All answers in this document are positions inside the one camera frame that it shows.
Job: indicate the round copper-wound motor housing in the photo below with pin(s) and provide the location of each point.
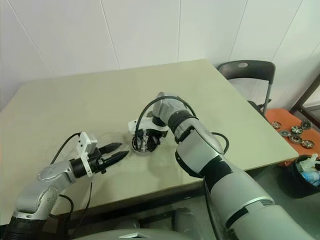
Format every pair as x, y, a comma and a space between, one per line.
141, 153

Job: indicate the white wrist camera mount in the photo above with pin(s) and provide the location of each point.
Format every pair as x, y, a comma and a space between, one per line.
82, 143
132, 126

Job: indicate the black folding chair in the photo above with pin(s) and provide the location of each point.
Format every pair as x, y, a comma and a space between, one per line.
257, 70

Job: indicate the black trash bin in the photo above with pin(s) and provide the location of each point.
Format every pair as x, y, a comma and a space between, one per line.
300, 185

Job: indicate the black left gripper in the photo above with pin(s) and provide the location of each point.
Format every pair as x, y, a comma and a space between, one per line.
96, 163

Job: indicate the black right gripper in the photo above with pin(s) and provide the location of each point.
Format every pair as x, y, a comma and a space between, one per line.
157, 136

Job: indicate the orange tray with parts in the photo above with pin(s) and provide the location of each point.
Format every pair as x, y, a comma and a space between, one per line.
277, 116

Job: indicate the black table frame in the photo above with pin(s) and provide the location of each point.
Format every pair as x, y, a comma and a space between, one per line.
150, 200

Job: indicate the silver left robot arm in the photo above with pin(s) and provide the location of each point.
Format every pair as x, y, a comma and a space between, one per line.
50, 175

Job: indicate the small round metal motor part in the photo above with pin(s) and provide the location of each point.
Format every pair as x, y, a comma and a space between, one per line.
296, 129
307, 123
295, 138
276, 124
285, 133
308, 143

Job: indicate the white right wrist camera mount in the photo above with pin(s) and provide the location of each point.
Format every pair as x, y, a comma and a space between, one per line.
132, 126

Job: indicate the grey rounded cylinder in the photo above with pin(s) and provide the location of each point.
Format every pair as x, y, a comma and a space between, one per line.
186, 215

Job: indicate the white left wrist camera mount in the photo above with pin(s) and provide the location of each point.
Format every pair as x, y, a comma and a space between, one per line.
82, 143

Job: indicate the white crumpled tissue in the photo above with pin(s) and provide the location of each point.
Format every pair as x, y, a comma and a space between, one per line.
308, 162

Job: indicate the silver spoked rotor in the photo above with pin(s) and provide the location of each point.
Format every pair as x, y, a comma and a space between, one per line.
143, 140

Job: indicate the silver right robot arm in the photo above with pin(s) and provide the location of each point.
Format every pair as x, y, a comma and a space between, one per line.
200, 140

